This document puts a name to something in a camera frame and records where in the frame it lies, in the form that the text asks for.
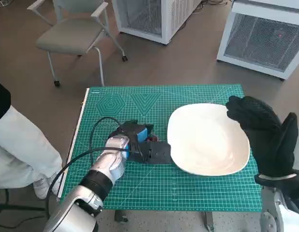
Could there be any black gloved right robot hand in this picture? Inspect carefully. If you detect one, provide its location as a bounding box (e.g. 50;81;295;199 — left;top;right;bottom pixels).
226;95;299;179

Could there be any white plate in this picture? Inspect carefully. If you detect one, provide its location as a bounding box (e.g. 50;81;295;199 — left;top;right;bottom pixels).
167;103;251;176

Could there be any white mesh cabinet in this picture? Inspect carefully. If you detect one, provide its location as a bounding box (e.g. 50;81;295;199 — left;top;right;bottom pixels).
216;0;299;82
111;0;200;45

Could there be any metal table leg caster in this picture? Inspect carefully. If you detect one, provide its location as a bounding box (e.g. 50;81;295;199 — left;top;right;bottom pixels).
204;210;215;230
114;209;128;222

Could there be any green cutting mat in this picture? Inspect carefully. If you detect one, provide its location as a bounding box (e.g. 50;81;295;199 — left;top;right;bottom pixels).
59;84;263;211

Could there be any grey chair with armrests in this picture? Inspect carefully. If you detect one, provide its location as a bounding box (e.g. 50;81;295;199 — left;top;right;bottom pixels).
27;0;129;87

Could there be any person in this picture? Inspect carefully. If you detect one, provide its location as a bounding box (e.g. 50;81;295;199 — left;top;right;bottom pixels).
0;75;64;200

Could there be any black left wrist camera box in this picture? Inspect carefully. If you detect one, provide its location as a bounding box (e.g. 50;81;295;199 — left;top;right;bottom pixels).
139;141;173;165

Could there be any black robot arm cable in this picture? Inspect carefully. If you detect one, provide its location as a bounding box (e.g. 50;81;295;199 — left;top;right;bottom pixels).
45;147;140;218
89;116;130;153

